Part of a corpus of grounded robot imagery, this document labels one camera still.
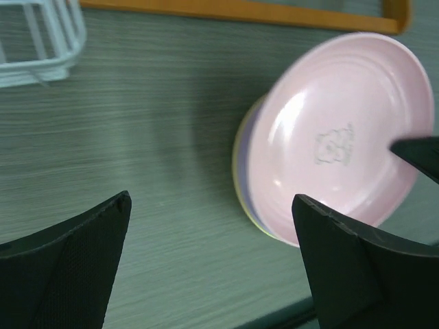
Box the purple plate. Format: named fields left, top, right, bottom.
left=237, top=99, right=272, bottom=227

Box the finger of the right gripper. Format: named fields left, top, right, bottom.
left=390, top=136, right=439, bottom=182

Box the pink plate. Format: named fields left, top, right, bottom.
left=246, top=32, right=435, bottom=247

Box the white wire dish rack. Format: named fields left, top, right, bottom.
left=1, top=1, right=87, bottom=88

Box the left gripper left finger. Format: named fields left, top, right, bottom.
left=1, top=191, right=132, bottom=328

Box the orange yellow plate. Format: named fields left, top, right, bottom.
left=231, top=95, right=285, bottom=241

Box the orange wooden shelf rack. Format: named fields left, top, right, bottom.
left=80, top=0, right=412, bottom=35

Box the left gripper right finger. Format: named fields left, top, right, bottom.
left=292, top=195, right=438, bottom=328

